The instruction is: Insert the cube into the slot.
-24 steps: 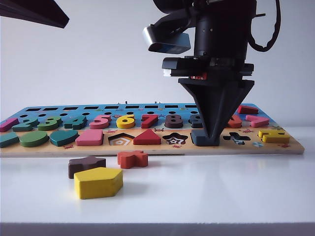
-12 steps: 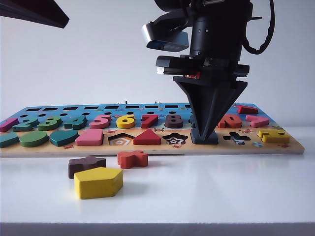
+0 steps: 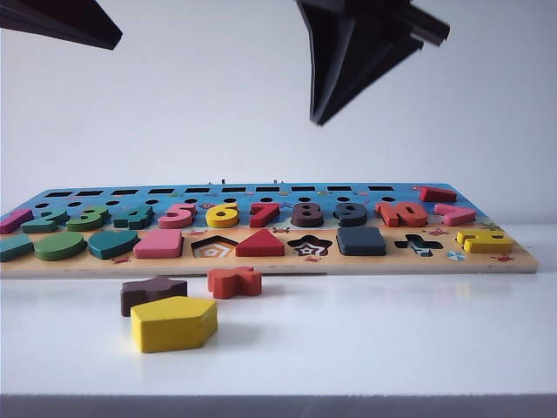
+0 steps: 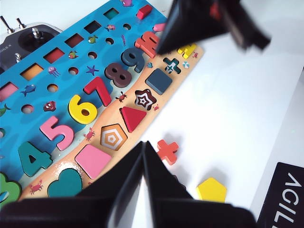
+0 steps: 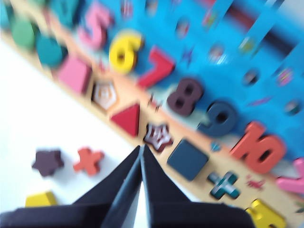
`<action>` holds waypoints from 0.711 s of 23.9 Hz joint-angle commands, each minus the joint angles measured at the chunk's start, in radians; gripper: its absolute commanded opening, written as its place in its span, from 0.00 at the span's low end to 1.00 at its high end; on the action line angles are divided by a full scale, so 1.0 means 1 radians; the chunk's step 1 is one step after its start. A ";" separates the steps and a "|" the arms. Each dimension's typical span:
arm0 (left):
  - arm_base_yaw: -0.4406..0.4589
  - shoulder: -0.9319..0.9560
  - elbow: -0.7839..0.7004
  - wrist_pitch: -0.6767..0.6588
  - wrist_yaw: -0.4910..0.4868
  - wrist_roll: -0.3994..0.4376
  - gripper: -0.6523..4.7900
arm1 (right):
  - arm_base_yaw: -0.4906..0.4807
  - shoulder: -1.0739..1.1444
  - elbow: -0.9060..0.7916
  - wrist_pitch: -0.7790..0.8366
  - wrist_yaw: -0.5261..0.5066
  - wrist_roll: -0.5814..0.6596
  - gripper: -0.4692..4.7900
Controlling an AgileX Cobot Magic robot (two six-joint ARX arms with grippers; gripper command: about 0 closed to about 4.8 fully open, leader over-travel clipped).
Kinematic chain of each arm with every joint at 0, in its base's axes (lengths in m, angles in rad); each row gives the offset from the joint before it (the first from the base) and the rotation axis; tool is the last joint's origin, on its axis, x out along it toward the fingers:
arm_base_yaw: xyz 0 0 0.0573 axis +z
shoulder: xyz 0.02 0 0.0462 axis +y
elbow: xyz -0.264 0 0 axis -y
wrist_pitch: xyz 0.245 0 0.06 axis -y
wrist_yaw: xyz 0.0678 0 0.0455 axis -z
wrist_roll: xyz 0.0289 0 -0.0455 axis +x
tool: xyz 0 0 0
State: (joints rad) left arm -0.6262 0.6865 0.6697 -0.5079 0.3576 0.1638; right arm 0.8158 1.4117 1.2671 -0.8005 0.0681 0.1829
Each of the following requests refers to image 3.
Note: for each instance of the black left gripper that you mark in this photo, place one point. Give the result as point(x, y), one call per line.
point(52, 17)

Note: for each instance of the red maths sign piece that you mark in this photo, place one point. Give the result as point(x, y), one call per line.
point(437, 194)

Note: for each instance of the green oval block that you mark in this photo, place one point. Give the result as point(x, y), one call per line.
point(58, 248)

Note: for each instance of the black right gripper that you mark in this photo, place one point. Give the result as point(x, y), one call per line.
point(431, 26)

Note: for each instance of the wooden number shape puzzle board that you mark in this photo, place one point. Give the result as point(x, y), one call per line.
point(391, 261)

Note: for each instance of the orange number ten piece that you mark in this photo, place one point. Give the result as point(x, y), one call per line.
point(387, 215)

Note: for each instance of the dark teal number four piece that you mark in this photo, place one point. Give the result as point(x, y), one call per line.
point(137, 217)

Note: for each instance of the pink maths sign piece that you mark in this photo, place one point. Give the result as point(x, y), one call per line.
point(454, 215)

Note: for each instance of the yellow number six piece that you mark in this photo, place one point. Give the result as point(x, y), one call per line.
point(222, 223)

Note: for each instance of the pink trapezoid block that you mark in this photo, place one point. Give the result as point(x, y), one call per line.
point(156, 248)

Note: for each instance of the yellow maths sign piece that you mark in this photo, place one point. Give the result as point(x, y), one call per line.
point(483, 246)

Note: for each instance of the teal heart block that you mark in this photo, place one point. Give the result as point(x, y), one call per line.
point(111, 246)

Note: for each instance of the dark blue square block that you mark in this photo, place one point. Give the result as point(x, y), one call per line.
point(361, 241)

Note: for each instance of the red triangle block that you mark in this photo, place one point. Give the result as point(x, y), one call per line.
point(261, 248)

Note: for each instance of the brown number eight piece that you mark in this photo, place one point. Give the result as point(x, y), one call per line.
point(300, 218)

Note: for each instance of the pink number five piece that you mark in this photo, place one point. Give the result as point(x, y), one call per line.
point(176, 222)

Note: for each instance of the red number seven piece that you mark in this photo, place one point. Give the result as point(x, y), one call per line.
point(261, 217)

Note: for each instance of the orange cross block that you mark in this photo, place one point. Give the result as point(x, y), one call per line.
point(230, 283)

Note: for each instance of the teal number two piece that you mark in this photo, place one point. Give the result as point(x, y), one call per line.
point(43, 223)

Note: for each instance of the teal parallelogram block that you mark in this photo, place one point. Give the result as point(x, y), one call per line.
point(15, 249)

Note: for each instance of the yellow pentagon block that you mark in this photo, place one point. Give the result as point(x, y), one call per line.
point(174, 326)

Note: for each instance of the pink number one piece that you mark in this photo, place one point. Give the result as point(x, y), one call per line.
point(15, 221)

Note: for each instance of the brown star block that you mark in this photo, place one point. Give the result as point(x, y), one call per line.
point(143, 289)

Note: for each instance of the dark grey number nine piece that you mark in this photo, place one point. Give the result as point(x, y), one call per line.
point(356, 220)

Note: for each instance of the green number three piece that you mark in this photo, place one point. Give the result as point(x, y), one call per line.
point(87, 221)

